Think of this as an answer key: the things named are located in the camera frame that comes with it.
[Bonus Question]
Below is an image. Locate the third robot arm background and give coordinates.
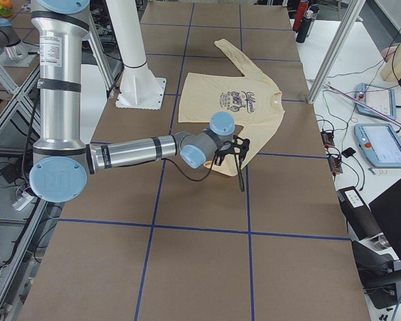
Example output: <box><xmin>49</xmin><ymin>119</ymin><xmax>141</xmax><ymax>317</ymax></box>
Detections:
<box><xmin>0</xmin><ymin>18</ymin><xmax>35</xmax><ymax>68</ymax></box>

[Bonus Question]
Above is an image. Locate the near blue teach pendant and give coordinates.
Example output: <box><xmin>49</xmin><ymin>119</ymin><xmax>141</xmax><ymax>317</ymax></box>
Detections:
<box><xmin>354</xmin><ymin>124</ymin><xmax>401</xmax><ymax>168</ymax></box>

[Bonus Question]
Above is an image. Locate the aluminium frame post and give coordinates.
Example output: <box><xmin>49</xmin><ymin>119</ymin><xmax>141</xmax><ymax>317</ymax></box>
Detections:
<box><xmin>306</xmin><ymin>0</ymin><xmax>366</xmax><ymax>104</ymax></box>

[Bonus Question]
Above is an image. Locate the dark cylinder with label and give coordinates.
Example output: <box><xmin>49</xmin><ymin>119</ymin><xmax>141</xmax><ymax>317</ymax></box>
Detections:
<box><xmin>337</xmin><ymin>187</ymin><xmax>382</xmax><ymax>239</ymax></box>

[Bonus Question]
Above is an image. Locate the black water bottle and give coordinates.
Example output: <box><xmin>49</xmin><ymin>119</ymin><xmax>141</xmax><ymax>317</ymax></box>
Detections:
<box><xmin>295</xmin><ymin>9</ymin><xmax>314</xmax><ymax>43</ymax></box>

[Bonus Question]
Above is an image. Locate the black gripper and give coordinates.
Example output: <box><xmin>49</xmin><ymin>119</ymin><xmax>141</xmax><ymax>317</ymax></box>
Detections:
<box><xmin>214</xmin><ymin>135</ymin><xmax>250</xmax><ymax>192</ymax></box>

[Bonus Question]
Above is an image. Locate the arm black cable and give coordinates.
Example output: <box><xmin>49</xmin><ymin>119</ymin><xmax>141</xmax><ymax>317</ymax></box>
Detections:
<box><xmin>163</xmin><ymin>156</ymin><xmax>218</xmax><ymax>183</ymax></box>

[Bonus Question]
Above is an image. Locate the cream long-sleeve printed shirt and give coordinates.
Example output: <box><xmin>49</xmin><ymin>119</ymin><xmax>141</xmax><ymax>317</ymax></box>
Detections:
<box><xmin>178</xmin><ymin>39</ymin><xmax>285</xmax><ymax>167</ymax></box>

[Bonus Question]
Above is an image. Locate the blue teach pendant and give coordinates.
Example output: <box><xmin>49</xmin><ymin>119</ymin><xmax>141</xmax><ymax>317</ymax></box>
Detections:
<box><xmin>354</xmin><ymin>124</ymin><xmax>401</xmax><ymax>168</ymax></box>
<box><xmin>354</xmin><ymin>83</ymin><xmax>396</xmax><ymax>120</ymax></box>

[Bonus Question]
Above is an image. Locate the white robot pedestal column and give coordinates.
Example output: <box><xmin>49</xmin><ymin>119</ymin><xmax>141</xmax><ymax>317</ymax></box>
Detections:
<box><xmin>106</xmin><ymin>0</ymin><xmax>166</xmax><ymax>110</ymax></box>

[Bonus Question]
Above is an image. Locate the red water bottle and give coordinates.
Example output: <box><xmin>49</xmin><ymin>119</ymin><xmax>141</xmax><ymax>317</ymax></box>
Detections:
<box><xmin>293</xmin><ymin>0</ymin><xmax>309</xmax><ymax>32</ymax></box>

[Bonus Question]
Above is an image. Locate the black monitor arm base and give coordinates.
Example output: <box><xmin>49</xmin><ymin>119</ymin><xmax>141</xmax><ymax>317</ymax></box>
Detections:
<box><xmin>352</xmin><ymin>241</ymin><xmax>401</xmax><ymax>309</ymax></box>

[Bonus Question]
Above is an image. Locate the far blue teach pendant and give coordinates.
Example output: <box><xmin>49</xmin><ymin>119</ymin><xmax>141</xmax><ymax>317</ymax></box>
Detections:
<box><xmin>354</xmin><ymin>83</ymin><xmax>396</xmax><ymax>120</ymax></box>

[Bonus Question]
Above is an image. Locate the reacher grabber stick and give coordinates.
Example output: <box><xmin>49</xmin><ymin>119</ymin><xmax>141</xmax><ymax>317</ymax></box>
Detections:
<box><xmin>325</xmin><ymin>83</ymin><xmax>401</xmax><ymax>132</ymax></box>

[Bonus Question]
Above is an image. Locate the white power strip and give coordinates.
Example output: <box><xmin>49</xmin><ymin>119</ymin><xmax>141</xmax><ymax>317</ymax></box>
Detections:
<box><xmin>12</xmin><ymin>191</ymin><xmax>35</xmax><ymax>211</ymax></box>

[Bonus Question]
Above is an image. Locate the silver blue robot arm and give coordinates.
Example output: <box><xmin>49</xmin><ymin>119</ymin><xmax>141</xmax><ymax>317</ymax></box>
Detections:
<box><xmin>29</xmin><ymin>1</ymin><xmax>250</xmax><ymax>203</ymax></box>

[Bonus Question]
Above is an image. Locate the orange circuit board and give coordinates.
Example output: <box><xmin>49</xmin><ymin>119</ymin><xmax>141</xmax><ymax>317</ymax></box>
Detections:
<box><xmin>321</xmin><ymin>131</ymin><xmax>335</xmax><ymax>148</ymax></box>

